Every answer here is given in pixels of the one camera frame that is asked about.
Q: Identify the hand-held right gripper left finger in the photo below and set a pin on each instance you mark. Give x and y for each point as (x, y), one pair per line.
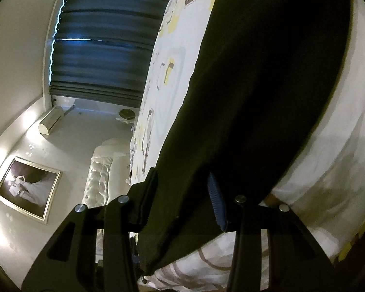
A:
(149, 188)

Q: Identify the white tufted headboard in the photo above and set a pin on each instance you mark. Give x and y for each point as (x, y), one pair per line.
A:
(105, 170)

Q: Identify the white air conditioner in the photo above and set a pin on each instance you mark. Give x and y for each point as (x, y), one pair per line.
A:
(51, 121)

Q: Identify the framed wall picture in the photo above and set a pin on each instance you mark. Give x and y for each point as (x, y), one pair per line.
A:
(29, 185)

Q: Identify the dark pleated curtain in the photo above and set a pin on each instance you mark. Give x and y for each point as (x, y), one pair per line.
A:
(100, 36)

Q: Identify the white yellow patterned bedspread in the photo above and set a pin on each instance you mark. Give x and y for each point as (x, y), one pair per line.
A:
(170, 67)

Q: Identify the black pants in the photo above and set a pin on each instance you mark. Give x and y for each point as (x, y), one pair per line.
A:
(249, 97)

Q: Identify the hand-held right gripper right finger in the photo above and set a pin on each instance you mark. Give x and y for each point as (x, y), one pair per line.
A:
(216, 197)

